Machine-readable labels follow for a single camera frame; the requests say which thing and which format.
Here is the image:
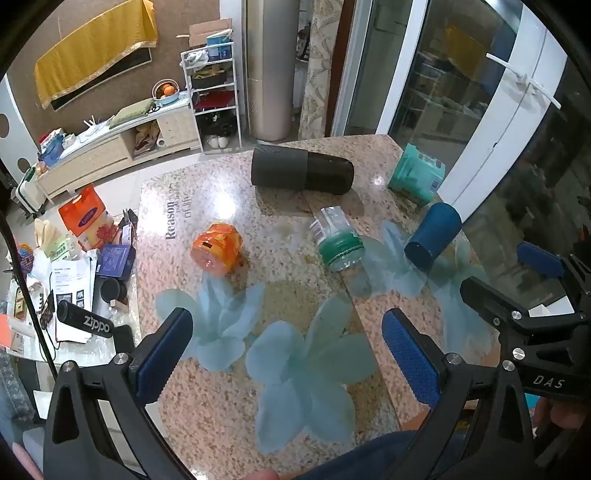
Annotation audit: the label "orange plastic jar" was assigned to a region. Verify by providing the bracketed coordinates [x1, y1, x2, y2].
[191, 222, 244, 277]

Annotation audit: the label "beige tower air conditioner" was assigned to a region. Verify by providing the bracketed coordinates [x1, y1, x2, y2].
[244, 0, 299, 142]

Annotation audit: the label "clear jar with green lid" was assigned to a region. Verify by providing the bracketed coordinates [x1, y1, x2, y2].
[309, 206, 366, 272]

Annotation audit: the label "patterned curtain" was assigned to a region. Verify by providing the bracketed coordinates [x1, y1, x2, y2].
[297, 0, 346, 140]

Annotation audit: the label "dark blue box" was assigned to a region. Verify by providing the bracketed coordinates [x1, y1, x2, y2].
[95, 243, 137, 280]

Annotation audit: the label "blue trousers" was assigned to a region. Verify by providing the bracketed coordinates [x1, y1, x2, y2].
[276, 429, 444, 480]

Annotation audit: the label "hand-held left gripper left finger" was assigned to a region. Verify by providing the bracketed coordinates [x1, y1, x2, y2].
[43, 307, 195, 480]

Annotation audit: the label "black round container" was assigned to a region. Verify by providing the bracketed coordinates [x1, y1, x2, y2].
[99, 276, 129, 306]

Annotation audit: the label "fruit bowl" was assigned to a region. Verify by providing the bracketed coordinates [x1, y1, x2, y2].
[152, 79, 181, 105]

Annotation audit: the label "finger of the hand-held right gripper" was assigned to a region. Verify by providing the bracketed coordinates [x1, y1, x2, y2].
[460, 276, 586, 335]
[516, 241, 591, 312]

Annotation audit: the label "white suitcase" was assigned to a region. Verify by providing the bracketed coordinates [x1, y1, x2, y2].
[11, 163, 48, 217]

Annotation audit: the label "yellow cloth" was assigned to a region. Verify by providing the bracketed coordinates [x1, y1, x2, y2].
[34, 0, 158, 110]

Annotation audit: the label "cardboard box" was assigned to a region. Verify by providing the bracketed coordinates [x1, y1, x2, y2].
[188, 18, 233, 49]

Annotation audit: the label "white door handle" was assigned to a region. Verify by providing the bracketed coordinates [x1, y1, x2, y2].
[486, 52, 563, 110]

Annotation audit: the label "white low cabinet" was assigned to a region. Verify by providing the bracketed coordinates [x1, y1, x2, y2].
[36, 92, 202, 200]

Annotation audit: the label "teal cup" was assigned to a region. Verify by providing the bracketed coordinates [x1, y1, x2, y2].
[387, 143, 447, 209]

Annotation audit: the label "black cable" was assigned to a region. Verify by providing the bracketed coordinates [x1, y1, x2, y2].
[0, 217, 62, 381]

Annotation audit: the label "large black tumbler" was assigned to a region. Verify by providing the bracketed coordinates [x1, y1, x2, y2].
[250, 146, 355, 195]

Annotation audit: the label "black television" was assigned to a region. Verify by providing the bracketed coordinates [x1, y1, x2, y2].
[50, 46, 153, 112]

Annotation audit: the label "green cushion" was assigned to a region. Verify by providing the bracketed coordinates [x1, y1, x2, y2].
[109, 97, 156, 128]

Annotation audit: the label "dark blue cup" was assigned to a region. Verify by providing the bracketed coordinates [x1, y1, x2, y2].
[404, 202, 463, 272]

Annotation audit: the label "white metal shelf rack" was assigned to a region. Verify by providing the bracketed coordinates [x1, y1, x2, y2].
[180, 45, 242, 154]

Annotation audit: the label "blue tissue box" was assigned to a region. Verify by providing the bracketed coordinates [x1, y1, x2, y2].
[206, 29, 232, 61]

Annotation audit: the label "person's right hand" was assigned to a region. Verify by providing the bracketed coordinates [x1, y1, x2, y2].
[531, 396, 591, 432]

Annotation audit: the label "glass sliding door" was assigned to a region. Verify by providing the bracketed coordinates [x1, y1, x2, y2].
[330, 0, 591, 305]

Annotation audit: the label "printed paper sheets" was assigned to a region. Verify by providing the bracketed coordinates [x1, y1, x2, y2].
[48, 256, 99, 344]

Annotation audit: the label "orange tissue box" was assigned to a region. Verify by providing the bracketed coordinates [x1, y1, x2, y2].
[57, 184, 116, 251]

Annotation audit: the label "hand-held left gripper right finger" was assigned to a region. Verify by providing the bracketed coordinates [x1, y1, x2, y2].
[382, 308, 537, 480]

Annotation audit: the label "black cylindrical case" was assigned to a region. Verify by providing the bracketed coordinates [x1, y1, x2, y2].
[56, 299, 115, 341]

